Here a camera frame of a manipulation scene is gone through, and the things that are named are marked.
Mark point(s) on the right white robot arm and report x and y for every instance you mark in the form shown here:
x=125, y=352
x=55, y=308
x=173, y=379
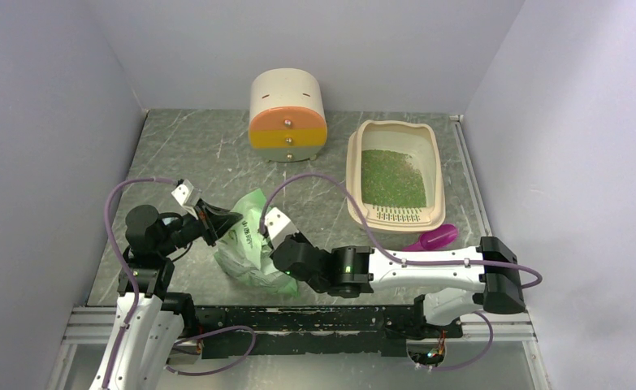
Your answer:
x=482, y=277

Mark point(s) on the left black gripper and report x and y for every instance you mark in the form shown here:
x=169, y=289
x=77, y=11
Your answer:
x=211, y=222

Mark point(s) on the beige litter box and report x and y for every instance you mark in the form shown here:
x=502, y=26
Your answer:
x=394, y=173

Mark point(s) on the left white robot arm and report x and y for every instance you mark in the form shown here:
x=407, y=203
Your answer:
x=149, y=318

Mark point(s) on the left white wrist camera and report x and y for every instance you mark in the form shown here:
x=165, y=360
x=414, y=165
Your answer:
x=186, y=195

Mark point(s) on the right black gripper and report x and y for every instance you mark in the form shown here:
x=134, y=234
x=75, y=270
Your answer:
x=296, y=237

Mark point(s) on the green litter bag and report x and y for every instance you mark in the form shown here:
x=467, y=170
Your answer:
x=243, y=253

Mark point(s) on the beige orange drawer cabinet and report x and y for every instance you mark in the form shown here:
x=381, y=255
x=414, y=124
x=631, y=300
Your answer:
x=287, y=122

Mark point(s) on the black mounting rail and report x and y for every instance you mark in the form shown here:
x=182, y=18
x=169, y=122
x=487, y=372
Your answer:
x=329, y=329

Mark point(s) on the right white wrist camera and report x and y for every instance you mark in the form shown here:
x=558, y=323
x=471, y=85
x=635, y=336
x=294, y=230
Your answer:
x=278, y=226

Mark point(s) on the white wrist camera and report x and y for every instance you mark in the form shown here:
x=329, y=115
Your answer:
x=186, y=195
x=278, y=226

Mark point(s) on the magenta plastic scoop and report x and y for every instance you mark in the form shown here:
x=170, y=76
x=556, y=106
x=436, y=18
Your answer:
x=435, y=239

